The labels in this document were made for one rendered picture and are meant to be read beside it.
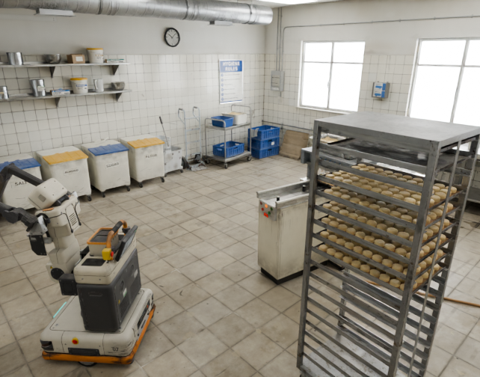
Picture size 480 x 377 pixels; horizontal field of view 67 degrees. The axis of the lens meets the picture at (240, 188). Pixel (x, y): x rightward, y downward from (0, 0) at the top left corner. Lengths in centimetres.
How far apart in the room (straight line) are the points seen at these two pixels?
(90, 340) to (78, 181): 332
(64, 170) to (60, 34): 198
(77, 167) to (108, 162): 47
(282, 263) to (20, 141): 425
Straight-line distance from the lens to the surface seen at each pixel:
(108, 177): 604
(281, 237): 344
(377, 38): 710
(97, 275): 265
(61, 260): 292
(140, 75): 679
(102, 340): 294
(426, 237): 197
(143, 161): 624
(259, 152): 781
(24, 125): 620
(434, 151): 169
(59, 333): 308
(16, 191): 569
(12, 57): 589
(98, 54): 619
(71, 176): 582
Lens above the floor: 216
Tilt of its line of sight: 21 degrees down
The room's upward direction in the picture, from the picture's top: straight up
